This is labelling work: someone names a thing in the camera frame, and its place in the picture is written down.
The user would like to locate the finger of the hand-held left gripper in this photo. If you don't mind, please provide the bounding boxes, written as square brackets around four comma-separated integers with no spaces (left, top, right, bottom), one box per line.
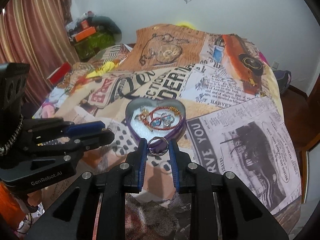
[24,118,106,141]
[24,128,115,161]

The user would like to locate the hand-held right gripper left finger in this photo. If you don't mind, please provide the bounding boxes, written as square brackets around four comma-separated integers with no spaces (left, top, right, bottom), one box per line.
[44,138,148,240]

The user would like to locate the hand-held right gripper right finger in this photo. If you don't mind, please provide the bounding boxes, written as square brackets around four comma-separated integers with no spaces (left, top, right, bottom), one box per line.
[168,139,287,240]

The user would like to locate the silver ring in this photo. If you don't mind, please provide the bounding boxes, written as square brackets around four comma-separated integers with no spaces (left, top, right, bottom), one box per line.
[147,137,169,155]

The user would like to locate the purple heart-shaped tin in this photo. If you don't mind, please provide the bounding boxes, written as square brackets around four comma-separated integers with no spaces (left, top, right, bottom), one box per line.
[125,99,187,154]

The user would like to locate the person's left forearm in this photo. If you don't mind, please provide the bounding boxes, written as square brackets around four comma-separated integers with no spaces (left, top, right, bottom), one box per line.
[0,182,27,230]

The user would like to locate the person's left hand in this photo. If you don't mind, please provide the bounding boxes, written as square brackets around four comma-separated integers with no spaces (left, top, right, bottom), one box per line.
[27,192,46,213]

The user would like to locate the flat red box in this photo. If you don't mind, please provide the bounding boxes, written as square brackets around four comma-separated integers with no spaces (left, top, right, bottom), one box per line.
[48,62,72,83]

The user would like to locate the yellow cloth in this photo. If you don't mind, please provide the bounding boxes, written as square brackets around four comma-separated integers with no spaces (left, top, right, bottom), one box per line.
[86,59,119,78]

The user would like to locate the newspaper printed blanket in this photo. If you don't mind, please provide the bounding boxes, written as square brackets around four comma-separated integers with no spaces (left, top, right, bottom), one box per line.
[32,24,302,240]

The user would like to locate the orange box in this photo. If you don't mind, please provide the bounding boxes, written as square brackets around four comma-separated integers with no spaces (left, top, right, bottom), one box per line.
[73,26,97,43]

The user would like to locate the grey plush cushion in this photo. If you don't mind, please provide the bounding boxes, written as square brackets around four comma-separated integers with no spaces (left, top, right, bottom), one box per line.
[94,16,123,43]

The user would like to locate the white plastic bags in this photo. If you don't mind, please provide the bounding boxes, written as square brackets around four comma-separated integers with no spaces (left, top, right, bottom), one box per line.
[66,11,95,34]

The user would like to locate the striped red curtain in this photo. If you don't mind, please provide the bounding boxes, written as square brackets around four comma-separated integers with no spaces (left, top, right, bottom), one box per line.
[0,0,81,105]

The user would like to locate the dark bag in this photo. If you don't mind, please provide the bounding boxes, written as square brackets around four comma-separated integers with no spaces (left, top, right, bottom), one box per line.
[273,70,292,96]

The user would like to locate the yellow plastic object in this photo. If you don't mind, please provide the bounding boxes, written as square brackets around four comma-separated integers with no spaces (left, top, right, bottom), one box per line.
[175,21,197,30]

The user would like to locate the black white braided strap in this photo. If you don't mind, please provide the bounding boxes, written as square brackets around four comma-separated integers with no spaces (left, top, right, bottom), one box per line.
[0,114,24,156]

